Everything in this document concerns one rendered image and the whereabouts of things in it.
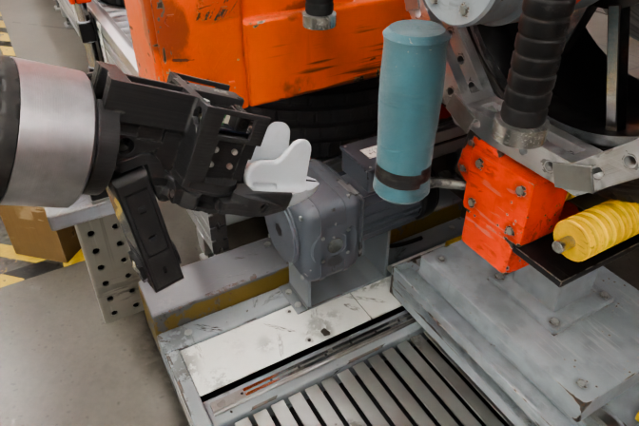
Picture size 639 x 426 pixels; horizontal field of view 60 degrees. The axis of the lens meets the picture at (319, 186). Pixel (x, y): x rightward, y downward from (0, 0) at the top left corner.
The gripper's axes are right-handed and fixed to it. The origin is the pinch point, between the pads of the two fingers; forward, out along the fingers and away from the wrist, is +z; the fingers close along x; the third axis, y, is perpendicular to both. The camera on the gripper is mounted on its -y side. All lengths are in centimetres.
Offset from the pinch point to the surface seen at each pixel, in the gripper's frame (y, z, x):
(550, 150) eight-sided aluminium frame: 9.3, 35.7, -1.1
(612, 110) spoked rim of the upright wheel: 16.6, 43.7, -2.0
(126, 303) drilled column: -63, 20, 63
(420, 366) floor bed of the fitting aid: -42, 58, 12
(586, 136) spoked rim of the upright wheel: 12.3, 43.7, -0.6
